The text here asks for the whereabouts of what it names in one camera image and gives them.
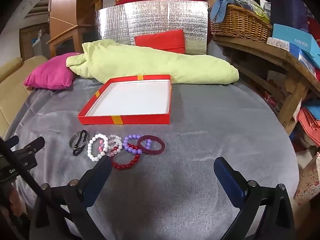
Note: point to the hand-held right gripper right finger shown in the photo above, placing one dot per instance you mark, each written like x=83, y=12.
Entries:
x=228, y=180

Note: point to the navy bag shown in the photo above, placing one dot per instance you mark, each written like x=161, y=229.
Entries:
x=287, y=5

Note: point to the wooden table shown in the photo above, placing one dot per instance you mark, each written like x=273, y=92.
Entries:
x=262, y=50

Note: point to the red shallow box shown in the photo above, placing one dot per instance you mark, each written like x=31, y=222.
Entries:
x=135, y=97

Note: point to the wooden cabinet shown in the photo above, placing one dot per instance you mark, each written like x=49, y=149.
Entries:
x=65, y=5

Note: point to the silver foil panel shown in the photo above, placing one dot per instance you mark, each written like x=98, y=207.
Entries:
x=155, y=15

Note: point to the beige sofa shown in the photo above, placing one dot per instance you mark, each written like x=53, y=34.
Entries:
x=12, y=80

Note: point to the light green pillow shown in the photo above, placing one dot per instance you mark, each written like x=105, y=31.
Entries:
x=150, y=62

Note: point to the red pillow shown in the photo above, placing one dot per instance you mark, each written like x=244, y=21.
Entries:
x=160, y=41

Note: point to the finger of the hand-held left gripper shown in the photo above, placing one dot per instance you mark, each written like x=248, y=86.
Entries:
x=35, y=145
x=11, y=140

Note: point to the magenta pillow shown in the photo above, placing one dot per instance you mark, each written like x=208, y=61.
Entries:
x=50, y=72

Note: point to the blue cardboard box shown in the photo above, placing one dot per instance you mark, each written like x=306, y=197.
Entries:
x=292, y=37

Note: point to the coral paper bags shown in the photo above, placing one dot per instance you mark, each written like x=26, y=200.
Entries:
x=310, y=125

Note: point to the dark red bangle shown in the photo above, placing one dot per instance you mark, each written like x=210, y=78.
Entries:
x=153, y=153

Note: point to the clear plastic bag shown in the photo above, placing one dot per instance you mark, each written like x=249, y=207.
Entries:
x=252, y=5

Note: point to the wicker basket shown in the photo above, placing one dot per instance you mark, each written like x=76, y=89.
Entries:
x=237, y=22

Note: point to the blue cloth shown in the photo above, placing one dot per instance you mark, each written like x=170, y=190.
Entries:
x=220, y=7

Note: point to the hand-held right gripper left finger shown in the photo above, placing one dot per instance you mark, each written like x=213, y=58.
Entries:
x=96, y=180

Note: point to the small white patterned box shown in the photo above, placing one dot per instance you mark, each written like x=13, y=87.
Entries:
x=277, y=43

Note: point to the person's left hand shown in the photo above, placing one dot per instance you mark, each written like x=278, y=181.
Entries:
x=15, y=202

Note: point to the floral paper bag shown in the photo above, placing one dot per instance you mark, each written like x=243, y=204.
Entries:
x=310, y=180

